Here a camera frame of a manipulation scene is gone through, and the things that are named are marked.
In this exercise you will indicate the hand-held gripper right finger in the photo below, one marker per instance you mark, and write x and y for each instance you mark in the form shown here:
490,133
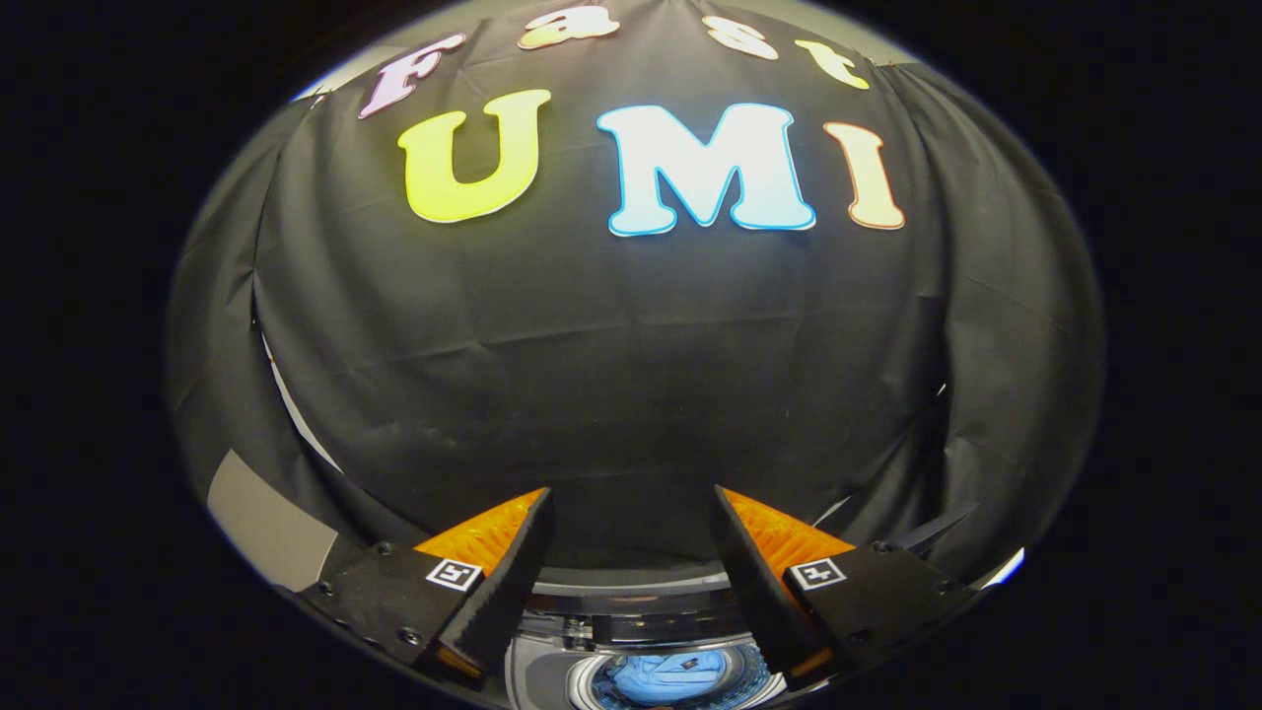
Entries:
754,582

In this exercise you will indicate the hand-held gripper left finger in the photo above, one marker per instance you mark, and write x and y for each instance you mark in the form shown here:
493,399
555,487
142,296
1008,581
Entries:
508,582

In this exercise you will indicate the grey washing machine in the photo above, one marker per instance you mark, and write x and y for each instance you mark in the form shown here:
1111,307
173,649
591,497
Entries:
631,621

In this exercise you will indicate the light blue polo shirt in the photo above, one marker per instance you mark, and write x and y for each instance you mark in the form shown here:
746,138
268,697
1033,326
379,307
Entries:
661,680

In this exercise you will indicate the grey cabinet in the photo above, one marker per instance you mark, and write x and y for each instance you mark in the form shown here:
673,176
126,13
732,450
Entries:
266,523

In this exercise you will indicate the black backdrop cloth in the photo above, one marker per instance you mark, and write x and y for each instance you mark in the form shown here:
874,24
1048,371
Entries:
611,345

